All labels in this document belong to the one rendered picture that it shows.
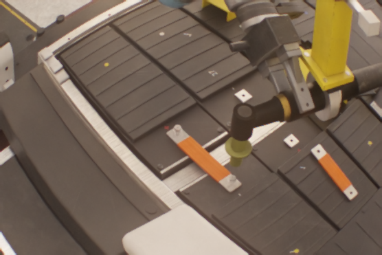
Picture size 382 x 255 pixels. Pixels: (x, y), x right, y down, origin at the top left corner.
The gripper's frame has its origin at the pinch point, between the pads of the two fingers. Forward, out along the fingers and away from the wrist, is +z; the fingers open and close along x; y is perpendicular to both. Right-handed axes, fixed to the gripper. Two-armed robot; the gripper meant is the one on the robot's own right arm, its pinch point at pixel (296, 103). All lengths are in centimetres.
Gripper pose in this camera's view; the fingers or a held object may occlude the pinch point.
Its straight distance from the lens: 115.4
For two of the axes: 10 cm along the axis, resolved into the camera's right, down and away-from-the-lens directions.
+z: 3.3, 9.3, -1.3
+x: 2.8, -2.3, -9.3
